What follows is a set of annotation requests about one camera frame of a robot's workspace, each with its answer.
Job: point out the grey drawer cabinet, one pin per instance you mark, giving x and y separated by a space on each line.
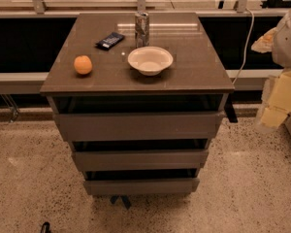
196 82

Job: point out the grey top drawer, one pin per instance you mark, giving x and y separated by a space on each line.
126 127

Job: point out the orange fruit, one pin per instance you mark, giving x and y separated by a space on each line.
83 65

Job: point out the grey bottom drawer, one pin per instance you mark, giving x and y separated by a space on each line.
136 187

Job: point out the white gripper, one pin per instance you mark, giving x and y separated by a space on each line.
288 44

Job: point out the white bowl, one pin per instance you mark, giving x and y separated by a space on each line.
150 61

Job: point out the silver drink can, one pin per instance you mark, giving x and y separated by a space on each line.
141 29

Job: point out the grey drawer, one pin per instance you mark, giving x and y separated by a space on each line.
136 187
126 127
122 160

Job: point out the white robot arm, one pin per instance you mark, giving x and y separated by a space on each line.
277 41

